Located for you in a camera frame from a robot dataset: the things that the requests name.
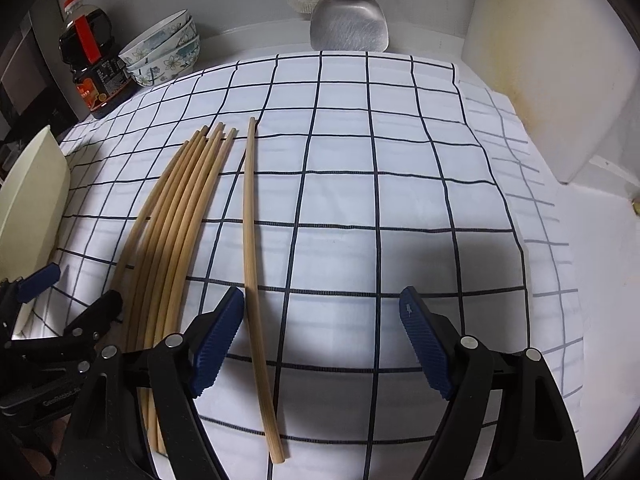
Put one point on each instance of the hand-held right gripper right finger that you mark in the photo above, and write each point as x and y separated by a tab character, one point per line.
425	345

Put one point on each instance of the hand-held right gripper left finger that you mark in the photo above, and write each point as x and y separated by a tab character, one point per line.
217	340

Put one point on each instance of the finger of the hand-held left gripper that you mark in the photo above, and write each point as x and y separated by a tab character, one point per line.
95	315
40	277

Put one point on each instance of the slender wooden chopstick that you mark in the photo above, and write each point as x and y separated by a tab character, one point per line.
252	285

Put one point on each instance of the cream round basin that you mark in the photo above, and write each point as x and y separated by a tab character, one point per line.
30	210

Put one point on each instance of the bunch of wooden chopsticks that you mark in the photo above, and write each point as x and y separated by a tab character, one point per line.
170	240

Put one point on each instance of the person's left hand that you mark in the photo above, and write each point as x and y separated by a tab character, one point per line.
57	430

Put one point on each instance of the white black-checked cloth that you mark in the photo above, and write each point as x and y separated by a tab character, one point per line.
375	210

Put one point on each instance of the dark soy sauce bottle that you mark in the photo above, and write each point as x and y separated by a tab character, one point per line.
95	80

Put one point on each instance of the blue floral ceramic bowl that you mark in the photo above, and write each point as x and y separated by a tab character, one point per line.
160	35
165	72
175	50

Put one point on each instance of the white cutting board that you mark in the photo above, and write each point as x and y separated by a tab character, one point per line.
550	70

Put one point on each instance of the metal cooking spatula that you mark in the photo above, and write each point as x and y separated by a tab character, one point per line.
350	25

